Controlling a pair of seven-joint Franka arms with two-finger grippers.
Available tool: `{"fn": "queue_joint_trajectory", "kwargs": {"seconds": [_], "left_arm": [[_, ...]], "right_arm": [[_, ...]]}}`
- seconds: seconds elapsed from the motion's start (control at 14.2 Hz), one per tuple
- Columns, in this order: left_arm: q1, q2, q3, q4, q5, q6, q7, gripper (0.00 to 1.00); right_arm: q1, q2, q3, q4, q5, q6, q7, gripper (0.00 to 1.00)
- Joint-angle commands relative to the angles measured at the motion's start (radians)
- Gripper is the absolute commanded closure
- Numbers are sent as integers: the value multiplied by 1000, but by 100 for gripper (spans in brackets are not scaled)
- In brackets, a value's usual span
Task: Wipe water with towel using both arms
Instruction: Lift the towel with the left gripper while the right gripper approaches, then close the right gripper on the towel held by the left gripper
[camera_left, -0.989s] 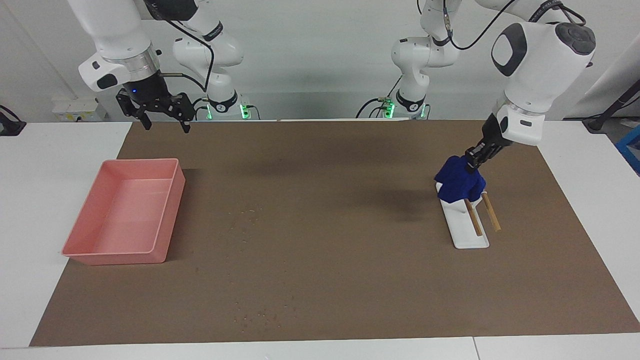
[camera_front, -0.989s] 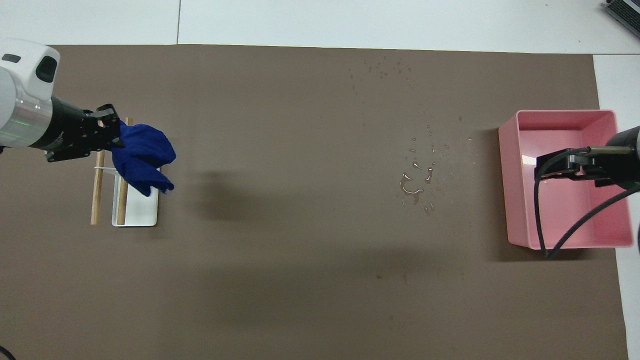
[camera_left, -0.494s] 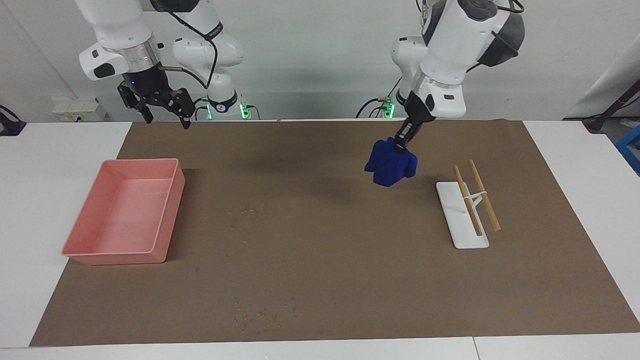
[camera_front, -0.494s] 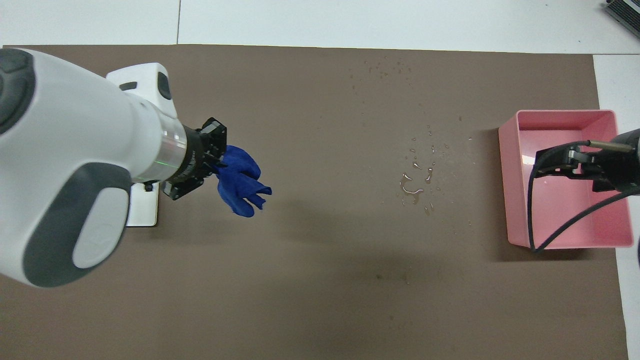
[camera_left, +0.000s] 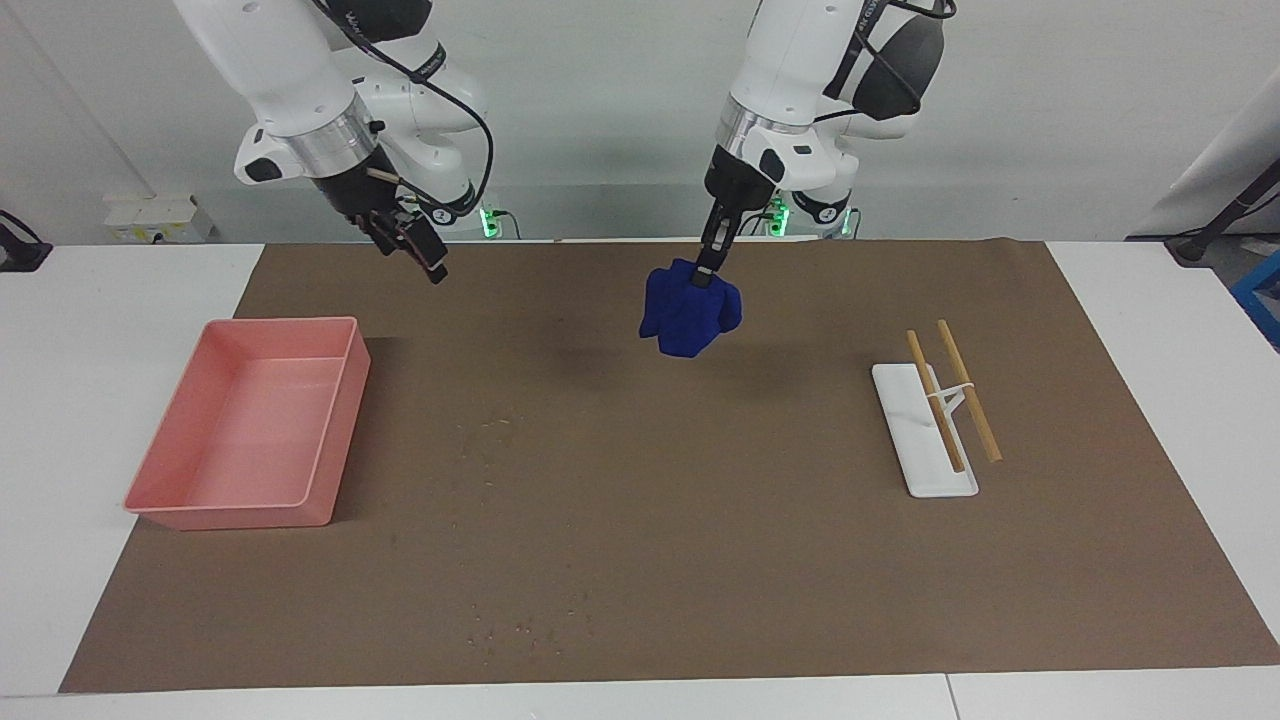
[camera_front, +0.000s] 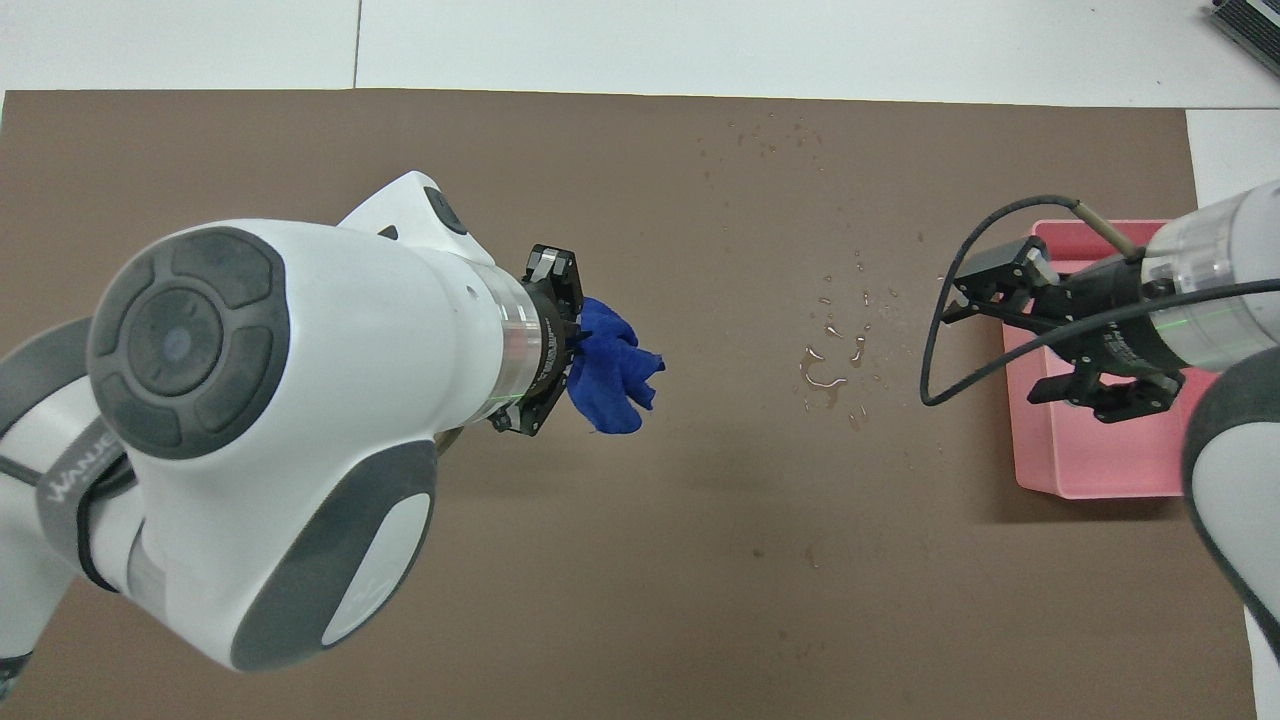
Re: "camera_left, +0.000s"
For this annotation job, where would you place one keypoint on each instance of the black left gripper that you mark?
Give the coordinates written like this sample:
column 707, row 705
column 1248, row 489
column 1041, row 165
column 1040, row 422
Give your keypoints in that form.
column 738, row 185

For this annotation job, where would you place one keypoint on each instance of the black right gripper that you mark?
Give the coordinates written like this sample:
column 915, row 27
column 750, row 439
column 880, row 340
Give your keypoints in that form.
column 355, row 190

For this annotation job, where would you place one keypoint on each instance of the blue towel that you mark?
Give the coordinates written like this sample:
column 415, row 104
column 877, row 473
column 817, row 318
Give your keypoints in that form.
column 688, row 315

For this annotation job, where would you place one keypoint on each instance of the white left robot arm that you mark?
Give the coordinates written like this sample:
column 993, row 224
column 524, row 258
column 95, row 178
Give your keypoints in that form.
column 800, row 60

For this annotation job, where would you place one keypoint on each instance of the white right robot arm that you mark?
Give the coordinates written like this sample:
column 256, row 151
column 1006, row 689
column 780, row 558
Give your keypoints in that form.
column 290, row 70

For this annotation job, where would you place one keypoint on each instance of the pink plastic bin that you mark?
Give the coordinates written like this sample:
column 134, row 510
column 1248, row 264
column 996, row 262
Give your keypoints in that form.
column 250, row 440

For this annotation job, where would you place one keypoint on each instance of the white power strip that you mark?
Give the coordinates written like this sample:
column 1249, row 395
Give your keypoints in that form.
column 150, row 220

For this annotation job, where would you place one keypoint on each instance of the wooden dowel rod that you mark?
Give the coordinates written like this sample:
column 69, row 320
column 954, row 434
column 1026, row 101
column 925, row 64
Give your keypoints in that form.
column 975, row 415
column 945, row 435

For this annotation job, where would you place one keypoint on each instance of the brown table mat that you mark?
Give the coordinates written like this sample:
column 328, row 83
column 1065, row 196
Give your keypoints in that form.
column 650, row 560

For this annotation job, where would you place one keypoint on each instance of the black clamp object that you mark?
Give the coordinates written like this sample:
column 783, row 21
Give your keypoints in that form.
column 20, row 250

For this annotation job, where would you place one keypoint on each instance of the black stand leg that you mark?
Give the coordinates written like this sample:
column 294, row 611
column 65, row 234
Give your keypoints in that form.
column 1225, row 215

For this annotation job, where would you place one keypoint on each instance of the blue frame object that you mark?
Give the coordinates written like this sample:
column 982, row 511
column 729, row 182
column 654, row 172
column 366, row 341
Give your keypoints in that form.
column 1262, row 300

